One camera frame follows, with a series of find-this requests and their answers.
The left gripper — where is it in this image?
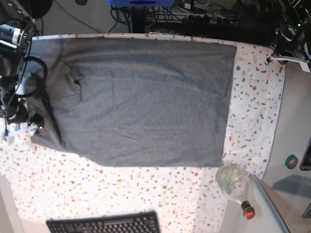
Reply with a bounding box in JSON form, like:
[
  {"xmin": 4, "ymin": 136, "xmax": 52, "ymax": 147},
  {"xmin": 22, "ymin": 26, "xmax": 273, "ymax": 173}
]
[{"xmin": 270, "ymin": 29, "xmax": 306, "ymax": 52}]

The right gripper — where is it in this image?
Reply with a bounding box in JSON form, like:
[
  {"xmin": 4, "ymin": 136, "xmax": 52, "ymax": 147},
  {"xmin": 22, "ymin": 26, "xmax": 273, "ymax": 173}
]
[{"xmin": 6, "ymin": 104, "xmax": 45, "ymax": 133}]

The grey t-shirt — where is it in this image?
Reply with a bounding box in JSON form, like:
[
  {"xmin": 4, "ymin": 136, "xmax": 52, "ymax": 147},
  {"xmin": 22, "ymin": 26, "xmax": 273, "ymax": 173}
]
[{"xmin": 27, "ymin": 38, "xmax": 237, "ymax": 167}]

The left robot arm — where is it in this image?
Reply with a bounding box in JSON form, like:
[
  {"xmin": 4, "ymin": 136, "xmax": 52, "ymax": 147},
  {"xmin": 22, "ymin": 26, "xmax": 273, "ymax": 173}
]
[{"xmin": 266, "ymin": 0, "xmax": 311, "ymax": 67}]

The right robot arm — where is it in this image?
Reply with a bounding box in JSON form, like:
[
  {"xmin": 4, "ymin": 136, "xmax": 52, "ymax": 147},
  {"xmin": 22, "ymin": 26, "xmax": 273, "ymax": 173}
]
[{"xmin": 0, "ymin": 0, "xmax": 52, "ymax": 130}]

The terrazzo pattern tablecloth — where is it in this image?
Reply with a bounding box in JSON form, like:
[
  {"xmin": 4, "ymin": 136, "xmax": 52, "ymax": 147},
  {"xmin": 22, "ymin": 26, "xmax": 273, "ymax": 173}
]
[{"xmin": 0, "ymin": 42, "xmax": 285, "ymax": 233}]

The black power strip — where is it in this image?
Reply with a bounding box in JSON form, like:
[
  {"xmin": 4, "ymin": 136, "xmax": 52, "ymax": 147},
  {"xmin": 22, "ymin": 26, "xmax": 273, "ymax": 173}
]
[{"xmin": 181, "ymin": 14, "xmax": 239, "ymax": 26}]

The green tape roll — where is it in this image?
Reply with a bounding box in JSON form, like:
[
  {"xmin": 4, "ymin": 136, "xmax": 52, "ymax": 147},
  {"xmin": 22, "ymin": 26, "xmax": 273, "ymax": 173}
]
[{"xmin": 285, "ymin": 155, "xmax": 298, "ymax": 169}]

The smartphone at right edge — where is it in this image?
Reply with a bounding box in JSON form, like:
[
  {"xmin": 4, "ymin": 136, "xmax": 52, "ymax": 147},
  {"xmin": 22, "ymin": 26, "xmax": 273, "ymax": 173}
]
[{"xmin": 299, "ymin": 140, "xmax": 311, "ymax": 171}]

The clear bottle with orange cap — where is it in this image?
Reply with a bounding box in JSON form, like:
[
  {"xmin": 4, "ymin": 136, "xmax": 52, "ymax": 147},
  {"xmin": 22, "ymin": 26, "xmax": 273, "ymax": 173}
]
[{"xmin": 216, "ymin": 163, "xmax": 256, "ymax": 220}]

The blue box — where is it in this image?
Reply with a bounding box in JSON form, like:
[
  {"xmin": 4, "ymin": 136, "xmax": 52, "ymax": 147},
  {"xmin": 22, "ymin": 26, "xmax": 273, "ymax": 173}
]
[{"xmin": 108, "ymin": 0, "xmax": 183, "ymax": 7}]

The black keyboard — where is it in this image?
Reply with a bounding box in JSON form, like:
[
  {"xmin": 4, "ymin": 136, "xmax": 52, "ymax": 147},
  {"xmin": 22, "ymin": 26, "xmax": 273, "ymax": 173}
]
[{"xmin": 46, "ymin": 212, "xmax": 161, "ymax": 233}]

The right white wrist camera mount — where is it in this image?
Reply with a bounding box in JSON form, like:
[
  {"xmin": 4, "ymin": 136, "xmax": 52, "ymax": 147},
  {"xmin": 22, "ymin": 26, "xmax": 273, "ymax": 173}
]
[{"xmin": 0, "ymin": 115, "xmax": 45, "ymax": 148}]

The grey metal rail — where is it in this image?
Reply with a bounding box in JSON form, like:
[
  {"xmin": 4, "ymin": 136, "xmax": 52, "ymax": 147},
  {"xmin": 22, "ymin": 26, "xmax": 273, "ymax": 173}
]
[{"xmin": 245, "ymin": 175, "xmax": 290, "ymax": 233}]

